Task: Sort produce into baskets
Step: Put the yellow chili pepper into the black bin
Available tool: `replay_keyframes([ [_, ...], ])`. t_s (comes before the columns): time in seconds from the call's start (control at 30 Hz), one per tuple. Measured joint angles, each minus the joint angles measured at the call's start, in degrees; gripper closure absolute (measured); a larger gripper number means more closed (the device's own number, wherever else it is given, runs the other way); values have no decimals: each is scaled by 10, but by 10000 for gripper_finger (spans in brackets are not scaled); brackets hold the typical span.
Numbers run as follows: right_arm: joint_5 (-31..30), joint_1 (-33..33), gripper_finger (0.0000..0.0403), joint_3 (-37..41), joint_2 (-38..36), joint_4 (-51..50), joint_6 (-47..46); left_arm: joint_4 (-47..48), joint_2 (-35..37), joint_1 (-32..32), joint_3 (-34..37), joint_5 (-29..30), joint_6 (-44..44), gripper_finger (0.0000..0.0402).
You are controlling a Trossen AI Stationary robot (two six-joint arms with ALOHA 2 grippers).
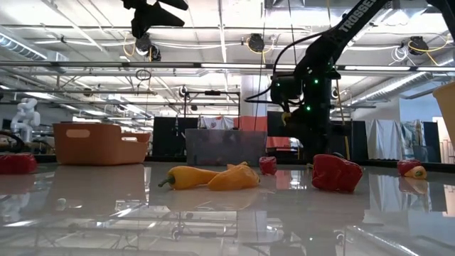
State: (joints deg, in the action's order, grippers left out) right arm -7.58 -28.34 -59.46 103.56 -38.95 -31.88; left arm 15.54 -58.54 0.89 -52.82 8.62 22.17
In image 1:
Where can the black partition panel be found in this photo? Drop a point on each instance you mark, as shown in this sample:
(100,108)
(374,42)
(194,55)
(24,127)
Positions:
(167,137)

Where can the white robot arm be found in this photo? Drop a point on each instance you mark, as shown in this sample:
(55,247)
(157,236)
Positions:
(25,117)

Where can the black aluminium table frame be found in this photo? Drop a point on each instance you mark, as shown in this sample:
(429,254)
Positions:
(163,159)

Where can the black metal frame stand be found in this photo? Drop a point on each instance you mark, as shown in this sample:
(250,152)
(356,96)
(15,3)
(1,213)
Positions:
(212,92)

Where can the white printed cloth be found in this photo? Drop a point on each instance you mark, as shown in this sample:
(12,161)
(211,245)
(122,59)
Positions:
(215,122)

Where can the long orange pepper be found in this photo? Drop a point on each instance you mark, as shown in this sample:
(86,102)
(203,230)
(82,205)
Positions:
(239,165)
(418,173)
(192,176)
(234,179)

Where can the small red pepper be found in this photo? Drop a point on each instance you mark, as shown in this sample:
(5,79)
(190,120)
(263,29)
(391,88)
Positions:
(336,174)
(267,165)
(16,164)
(406,166)

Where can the grey translucent plastic basket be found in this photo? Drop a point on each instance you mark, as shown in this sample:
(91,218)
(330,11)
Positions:
(224,147)

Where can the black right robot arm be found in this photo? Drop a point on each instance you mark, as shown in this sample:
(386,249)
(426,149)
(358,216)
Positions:
(352,21)

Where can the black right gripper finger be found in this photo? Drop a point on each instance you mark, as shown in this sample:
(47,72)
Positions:
(320,149)

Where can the white cloth curtain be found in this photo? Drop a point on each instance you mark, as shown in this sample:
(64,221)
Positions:
(384,138)

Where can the white and orange pillar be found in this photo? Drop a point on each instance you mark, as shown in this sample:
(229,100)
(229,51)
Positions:
(254,99)

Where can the orange plastic basket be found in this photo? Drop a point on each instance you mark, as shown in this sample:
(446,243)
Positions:
(99,149)

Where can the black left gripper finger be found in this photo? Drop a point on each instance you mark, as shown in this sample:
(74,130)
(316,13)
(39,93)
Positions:
(176,3)
(153,19)

